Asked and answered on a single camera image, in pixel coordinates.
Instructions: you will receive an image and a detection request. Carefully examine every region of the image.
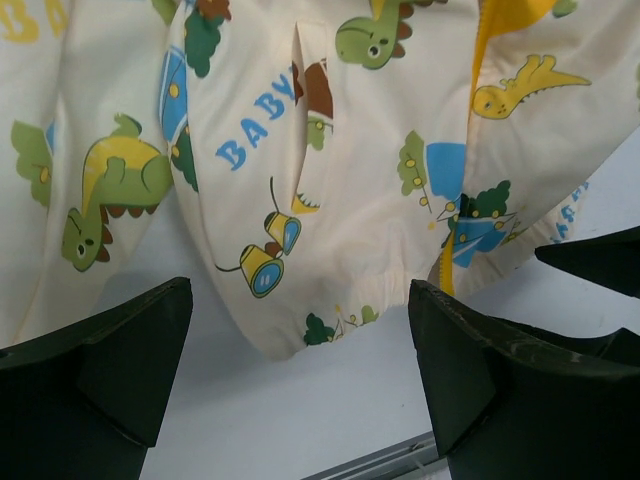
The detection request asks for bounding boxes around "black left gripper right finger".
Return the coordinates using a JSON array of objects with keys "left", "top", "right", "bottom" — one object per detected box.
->
[{"left": 408, "top": 280, "right": 639, "bottom": 479}]

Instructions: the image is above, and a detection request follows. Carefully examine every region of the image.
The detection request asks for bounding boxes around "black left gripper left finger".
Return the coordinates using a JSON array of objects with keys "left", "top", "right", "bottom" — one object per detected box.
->
[{"left": 1, "top": 277, "right": 193, "bottom": 479}]

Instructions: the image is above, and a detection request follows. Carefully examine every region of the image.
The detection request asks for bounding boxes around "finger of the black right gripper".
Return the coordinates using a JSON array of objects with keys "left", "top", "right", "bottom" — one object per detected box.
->
[
  {"left": 495, "top": 317, "right": 640, "bottom": 367},
  {"left": 535, "top": 226, "right": 639, "bottom": 285}
]

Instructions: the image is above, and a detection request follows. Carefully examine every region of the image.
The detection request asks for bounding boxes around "cream dinosaur print baby jacket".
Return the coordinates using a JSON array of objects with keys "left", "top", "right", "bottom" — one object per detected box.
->
[{"left": 1, "top": 1, "right": 639, "bottom": 360}]

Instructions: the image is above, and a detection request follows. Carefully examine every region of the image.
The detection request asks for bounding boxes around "aluminium front table rail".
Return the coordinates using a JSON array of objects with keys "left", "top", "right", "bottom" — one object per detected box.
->
[{"left": 304, "top": 432, "right": 448, "bottom": 480}]

